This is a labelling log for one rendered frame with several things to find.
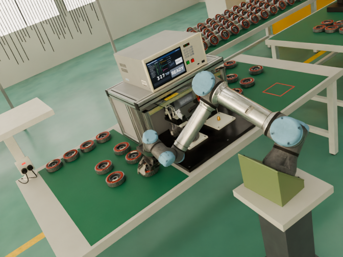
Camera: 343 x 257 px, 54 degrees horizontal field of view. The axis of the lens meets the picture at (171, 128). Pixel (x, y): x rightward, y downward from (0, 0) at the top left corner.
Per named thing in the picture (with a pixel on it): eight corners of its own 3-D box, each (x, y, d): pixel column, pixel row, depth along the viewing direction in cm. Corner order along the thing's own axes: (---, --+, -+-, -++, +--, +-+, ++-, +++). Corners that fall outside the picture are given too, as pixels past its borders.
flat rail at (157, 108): (223, 73, 222) (222, 69, 221) (147, 117, 197) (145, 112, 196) (221, 73, 223) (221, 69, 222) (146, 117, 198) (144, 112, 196)
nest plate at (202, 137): (207, 137, 206) (207, 135, 206) (189, 150, 200) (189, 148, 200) (192, 130, 218) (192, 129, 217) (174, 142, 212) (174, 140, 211)
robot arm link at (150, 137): (149, 145, 160) (138, 133, 163) (149, 156, 169) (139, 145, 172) (162, 136, 163) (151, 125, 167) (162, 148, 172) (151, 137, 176)
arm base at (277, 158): (300, 178, 151) (309, 157, 151) (285, 173, 141) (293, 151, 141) (272, 165, 162) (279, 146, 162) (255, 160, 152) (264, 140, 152)
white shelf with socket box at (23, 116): (83, 170, 217) (52, 108, 195) (29, 202, 202) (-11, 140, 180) (65, 152, 244) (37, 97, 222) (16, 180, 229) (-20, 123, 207)
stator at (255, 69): (252, 76, 268) (251, 72, 266) (247, 72, 278) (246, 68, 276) (265, 72, 268) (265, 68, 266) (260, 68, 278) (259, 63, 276)
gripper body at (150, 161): (150, 172, 182) (149, 161, 172) (141, 161, 186) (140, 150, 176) (161, 165, 185) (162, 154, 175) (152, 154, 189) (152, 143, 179)
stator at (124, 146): (113, 151, 227) (111, 146, 225) (127, 143, 230) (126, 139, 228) (118, 158, 218) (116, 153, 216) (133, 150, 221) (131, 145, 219)
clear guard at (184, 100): (215, 103, 191) (213, 94, 188) (183, 123, 181) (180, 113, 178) (181, 92, 216) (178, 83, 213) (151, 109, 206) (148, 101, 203)
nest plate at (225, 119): (235, 119, 216) (235, 117, 216) (218, 130, 210) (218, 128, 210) (219, 113, 228) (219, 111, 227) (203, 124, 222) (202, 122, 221)
